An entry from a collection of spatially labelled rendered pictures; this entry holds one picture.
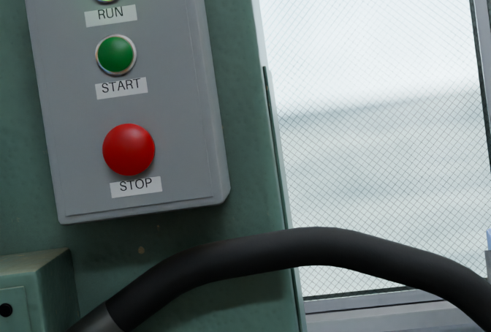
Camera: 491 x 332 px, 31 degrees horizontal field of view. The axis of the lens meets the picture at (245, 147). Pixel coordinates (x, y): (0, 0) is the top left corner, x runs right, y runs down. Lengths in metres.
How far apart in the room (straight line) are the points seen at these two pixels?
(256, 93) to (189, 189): 0.09
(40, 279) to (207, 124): 0.13
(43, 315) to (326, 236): 0.17
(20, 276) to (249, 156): 0.16
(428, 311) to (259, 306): 1.48
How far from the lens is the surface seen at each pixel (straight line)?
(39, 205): 0.60
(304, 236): 0.54
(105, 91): 0.53
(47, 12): 0.54
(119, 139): 0.51
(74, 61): 0.53
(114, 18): 0.53
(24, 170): 0.60
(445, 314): 2.07
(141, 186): 0.52
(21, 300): 0.53
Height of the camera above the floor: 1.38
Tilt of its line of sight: 3 degrees down
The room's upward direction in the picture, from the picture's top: 8 degrees counter-clockwise
